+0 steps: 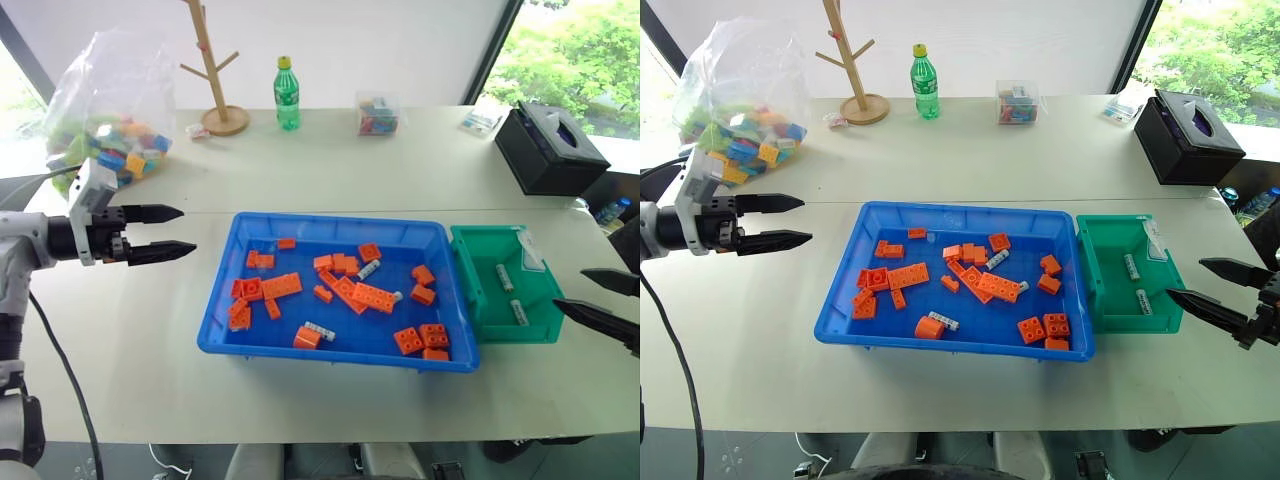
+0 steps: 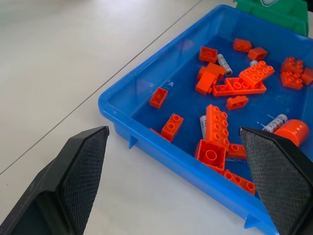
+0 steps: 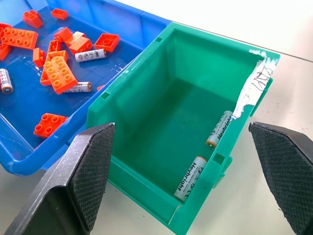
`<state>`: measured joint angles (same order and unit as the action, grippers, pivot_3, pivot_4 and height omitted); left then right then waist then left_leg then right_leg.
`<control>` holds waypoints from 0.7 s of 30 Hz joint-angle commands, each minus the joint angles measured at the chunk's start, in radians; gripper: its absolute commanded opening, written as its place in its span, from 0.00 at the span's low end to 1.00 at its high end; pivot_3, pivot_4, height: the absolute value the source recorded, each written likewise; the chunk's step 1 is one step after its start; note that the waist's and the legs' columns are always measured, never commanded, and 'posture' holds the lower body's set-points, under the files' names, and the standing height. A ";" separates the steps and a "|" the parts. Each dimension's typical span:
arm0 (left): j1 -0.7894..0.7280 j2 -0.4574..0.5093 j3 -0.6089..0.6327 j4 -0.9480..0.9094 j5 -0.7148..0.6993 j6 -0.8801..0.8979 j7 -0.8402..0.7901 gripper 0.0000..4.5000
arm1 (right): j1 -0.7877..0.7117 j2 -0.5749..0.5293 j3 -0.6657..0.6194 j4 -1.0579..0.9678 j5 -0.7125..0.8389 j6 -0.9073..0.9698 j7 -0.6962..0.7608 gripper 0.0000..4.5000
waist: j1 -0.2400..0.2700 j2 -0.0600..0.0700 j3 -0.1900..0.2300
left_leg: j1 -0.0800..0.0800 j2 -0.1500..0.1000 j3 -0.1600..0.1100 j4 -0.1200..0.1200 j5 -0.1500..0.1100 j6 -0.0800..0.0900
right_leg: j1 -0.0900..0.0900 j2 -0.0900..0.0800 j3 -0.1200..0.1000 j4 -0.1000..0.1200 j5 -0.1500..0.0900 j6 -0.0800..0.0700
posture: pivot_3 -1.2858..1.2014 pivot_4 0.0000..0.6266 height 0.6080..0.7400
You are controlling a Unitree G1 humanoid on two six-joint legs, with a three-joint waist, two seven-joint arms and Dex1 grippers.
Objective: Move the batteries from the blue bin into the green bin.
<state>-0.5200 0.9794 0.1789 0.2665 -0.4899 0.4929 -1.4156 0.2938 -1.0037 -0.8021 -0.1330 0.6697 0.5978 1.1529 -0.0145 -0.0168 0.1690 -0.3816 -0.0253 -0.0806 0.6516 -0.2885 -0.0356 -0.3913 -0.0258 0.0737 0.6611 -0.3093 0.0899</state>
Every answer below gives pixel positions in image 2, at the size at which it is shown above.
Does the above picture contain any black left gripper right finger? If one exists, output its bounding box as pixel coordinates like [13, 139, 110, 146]
[238, 126, 313, 235]

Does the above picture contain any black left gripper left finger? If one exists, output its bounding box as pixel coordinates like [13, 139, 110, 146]
[0, 126, 110, 235]

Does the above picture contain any green plastic bin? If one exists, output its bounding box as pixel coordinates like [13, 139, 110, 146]
[232, 0, 309, 37]

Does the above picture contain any orange round cylinder piece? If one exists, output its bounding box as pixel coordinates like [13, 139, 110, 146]
[273, 119, 311, 147]

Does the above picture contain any orange 2x4 plastic building brick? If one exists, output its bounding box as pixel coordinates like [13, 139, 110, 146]
[205, 104, 230, 147]

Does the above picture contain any upside-down orange-red Lego plate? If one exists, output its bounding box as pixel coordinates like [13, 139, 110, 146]
[212, 77, 267, 97]

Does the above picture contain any orange 1x2 plastic building brick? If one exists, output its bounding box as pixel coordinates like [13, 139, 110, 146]
[160, 113, 184, 142]

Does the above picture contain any orange-red studded Lego plate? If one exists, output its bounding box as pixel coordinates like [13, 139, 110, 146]
[239, 60, 275, 87]

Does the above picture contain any cluster of red toy bricks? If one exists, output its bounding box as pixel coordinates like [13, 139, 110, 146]
[280, 56, 313, 91]

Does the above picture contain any blue plastic tray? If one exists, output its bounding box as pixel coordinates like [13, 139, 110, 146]
[98, 4, 313, 230]

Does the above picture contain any grey ribbed connector piece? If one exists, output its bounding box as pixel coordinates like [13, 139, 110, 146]
[217, 54, 233, 76]

